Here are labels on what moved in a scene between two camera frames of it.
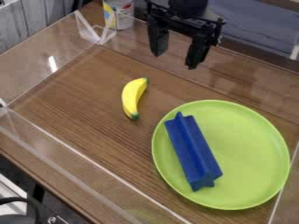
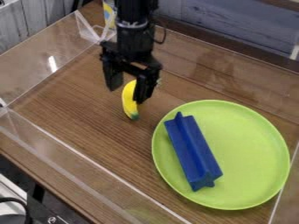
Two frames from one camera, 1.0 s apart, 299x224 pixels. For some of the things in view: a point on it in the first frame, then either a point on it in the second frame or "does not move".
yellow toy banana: x=131 y=94 does not move
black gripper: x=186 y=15 to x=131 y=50
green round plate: x=250 y=146 does not move
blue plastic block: x=194 y=151 does not move
